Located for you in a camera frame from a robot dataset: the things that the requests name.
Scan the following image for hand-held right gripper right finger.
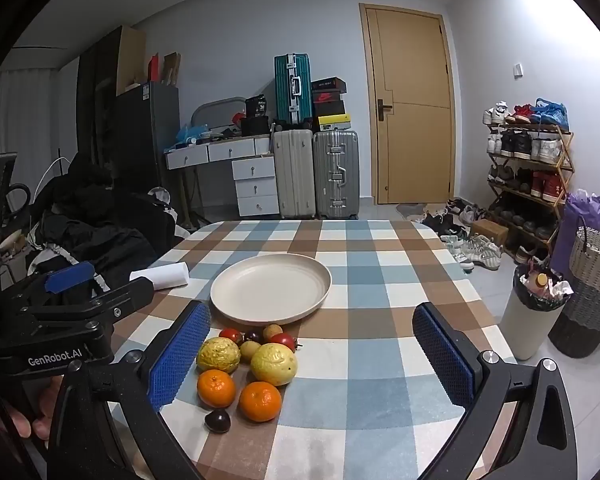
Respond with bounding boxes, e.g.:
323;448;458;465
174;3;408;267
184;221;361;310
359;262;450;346
412;302;578;480

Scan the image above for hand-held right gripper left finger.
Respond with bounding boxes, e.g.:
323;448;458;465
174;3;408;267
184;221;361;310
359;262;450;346
47;300;212;480

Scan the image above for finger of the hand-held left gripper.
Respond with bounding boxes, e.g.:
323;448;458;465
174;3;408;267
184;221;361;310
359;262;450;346
27;276;155;328
0;261;97;311

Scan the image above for yellow passion fruit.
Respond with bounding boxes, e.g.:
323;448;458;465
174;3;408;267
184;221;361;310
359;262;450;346
250;343;299;387
196;337;242;374

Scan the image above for orange mandarin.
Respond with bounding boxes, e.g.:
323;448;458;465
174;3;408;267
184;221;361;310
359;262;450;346
196;369;237;408
238;381;284;423

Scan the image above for beige round plate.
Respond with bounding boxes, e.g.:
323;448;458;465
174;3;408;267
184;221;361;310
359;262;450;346
210;254;333;326

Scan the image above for person's left hand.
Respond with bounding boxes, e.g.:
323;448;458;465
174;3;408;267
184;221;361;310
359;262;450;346
5;375;63;443

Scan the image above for white paper towel roll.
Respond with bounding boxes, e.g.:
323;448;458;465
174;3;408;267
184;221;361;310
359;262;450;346
130;261;190;291

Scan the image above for pile of dark clothes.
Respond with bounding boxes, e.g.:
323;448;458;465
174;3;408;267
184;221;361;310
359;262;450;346
27;152;181;288

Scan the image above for white trash bin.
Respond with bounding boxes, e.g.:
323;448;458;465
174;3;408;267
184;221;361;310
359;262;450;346
500;264;574;361

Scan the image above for checkered tablecloth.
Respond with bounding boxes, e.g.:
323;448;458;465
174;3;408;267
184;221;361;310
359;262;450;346
95;220;516;480

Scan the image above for scattered sneakers pile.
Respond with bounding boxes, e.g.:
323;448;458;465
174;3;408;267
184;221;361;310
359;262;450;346
405;199;503;273

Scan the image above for brown cardboard box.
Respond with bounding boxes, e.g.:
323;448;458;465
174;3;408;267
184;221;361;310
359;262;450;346
470;219;509;247

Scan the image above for grey doormat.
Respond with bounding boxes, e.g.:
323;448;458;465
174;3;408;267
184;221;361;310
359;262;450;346
395;202;431;221

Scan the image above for black refrigerator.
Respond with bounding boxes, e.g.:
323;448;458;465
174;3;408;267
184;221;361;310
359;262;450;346
112;81;181;201

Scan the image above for grey woven basket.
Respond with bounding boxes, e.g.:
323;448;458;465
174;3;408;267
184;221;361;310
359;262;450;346
547;226;600;358

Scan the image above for white curtain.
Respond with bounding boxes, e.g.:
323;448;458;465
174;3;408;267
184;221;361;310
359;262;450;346
0;67;57;196

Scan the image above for blue plastic bag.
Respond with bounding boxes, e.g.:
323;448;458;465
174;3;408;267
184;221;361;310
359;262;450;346
174;122;211;150

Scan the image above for white desk with drawers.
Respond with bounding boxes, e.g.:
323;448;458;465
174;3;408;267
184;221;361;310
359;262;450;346
165;135;281;218

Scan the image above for purple gift bag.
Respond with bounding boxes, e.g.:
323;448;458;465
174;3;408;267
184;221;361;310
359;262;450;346
550;189;600;276

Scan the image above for beige hard suitcase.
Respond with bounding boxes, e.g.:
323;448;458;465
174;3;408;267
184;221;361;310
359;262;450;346
272;130;315;220

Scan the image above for silver hard suitcase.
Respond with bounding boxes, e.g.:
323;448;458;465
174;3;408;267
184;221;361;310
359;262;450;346
312;130;360;221

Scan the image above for flat cardboard sheet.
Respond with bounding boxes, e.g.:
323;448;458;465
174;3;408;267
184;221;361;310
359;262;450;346
117;26;147;95

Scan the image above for rows of assorted shoes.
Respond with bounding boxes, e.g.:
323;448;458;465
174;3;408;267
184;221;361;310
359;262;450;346
482;99;573;261

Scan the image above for brown paper bag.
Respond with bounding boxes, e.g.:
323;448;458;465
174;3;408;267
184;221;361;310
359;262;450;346
162;52;182;86

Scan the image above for wooden shoe rack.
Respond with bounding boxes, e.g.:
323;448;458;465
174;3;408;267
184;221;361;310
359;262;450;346
485;122;576;261

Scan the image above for wooden door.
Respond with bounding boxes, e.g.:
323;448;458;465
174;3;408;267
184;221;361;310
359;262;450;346
359;3;456;206

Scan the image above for yellow and black shoe box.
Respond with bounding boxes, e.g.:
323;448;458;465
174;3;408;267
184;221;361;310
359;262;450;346
317;114;352;132

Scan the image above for teal hard suitcase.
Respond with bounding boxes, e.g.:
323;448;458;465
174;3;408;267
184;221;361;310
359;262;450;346
274;53;312;126

